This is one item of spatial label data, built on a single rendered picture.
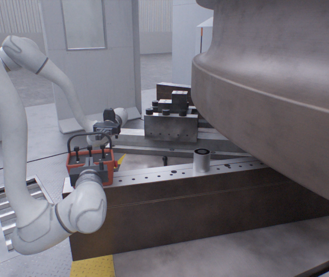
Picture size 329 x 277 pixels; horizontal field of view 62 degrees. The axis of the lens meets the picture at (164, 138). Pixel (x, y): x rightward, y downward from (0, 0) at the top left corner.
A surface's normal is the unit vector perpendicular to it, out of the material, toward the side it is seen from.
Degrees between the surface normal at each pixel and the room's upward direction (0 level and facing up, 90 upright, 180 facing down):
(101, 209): 62
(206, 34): 90
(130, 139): 72
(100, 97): 90
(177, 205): 90
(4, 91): 80
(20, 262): 0
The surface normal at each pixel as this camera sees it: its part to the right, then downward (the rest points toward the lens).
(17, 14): 0.59, 0.29
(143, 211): 0.24, 0.36
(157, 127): -0.15, 0.36
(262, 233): 0.00, -0.93
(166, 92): -0.52, 0.32
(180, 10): -0.80, 0.22
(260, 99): -0.94, 0.13
